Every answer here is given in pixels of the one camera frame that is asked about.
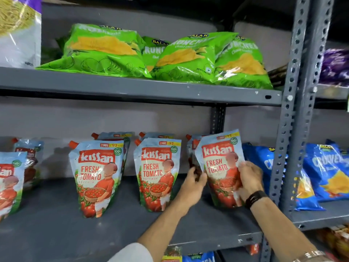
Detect person's left hand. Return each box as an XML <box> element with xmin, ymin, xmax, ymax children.
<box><xmin>174</xmin><ymin>166</ymin><xmax>208</xmax><ymax>214</ymax></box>

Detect person's right hand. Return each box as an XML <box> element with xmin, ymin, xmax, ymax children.
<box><xmin>235</xmin><ymin>160</ymin><xmax>265</xmax><ymax>202</ymax></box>

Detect red tomato ketchup pouch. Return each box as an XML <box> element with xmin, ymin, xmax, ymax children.
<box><xmin>194</xmin><ymin>130</ymin><xmax>246</xmax><ymax>209</ymax></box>

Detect person's left forearm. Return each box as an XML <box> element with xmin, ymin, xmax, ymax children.
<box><xmin>138</xmin><ymin>200</ymin><xmax>192</xmax><ymax>262</ymax></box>

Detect person's right forearm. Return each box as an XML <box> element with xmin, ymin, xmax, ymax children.
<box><xmin>249</xmin><ymin>198</ymin><xmax>328</xmax><ymax>262</ymax></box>

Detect blue chips bag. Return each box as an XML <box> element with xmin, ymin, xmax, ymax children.
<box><xmin>242</xmin><ymin>142</ymin><xmax>325</xmax><ymax>211</ymax></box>
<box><xmin>303</xmin><ymin>139</ymin><xmax>349</xmax><ymax>202</ymax></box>

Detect black wristband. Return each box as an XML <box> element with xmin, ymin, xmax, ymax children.
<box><xmin>244</xmin><ymin>190</ymin><xmax>269</xmax><ymax>209</ymax></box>

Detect small red packet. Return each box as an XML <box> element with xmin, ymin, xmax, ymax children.
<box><xmin>245</xmin><ymin>243</ymin><xmax>260</xmax><ymax>256</ymax></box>

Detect blue snack packet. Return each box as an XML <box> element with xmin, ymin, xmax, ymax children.
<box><xmin>182</xmin><ymin>251</ymin><xmax>216</xmax><ymax>262</ymax></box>

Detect yellow-green snack packet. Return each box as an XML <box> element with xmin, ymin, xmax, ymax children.
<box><xmin>162</xmin><ymin>246</ymin><xmax>183</xmax><ymax>262</ymax></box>

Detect grey metal shelf rack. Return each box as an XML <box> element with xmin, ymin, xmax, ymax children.
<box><xmin>280</xmin><ymin>0</ymin><xmax>349</xmax><ymax>232</ymax></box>
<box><xmin>0</xmin><ymin>0</ymin><xmax>312</xmax><ymax>262</ymax></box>

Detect white sleeve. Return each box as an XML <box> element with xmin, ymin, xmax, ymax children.
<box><xmin>107</xmin><ymin>242</ymin><xmax>154</xmax><ymax>262</ymax></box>

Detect row of ketchup pouches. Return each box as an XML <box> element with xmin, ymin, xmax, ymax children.
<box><xmin>0</xmin><ymin>131</ymin><xmax>208</xmax><ymax>222</ymax></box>

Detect green chips bag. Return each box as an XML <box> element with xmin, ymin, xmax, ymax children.
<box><xmin>141</xmin><ymin>36</ymin><xmax>171</xmax><ymax>72</ymax></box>
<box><xmin>215</xmin><ymin>36</ymin><xmax>274</xmax><ymax>90</ymax></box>
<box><xmin>151</xmin><ymin>31</ymin><xmax>238</xmax><ymax>85</ymax></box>
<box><xmin>36</xmin><ymin>23</ymin><xmax>152</xmax><ymax>79</ymax></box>

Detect orange snack packets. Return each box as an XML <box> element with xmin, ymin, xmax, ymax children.
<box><xmin>316</xmin><ymin>224</ymin><xmax>349</xmax><ymax>260</ymax></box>

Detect white and purple snack bag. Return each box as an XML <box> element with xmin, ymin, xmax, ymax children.
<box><xmin>0</xmin><ymin>0</ymin><xmax>42</xmax><ymax>69</ymax></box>

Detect silver bracelet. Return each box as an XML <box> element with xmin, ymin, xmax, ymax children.
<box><xmin>292</xmin><ymin>250</ymin><xmax>327</xmax><ymax>262</ymax></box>

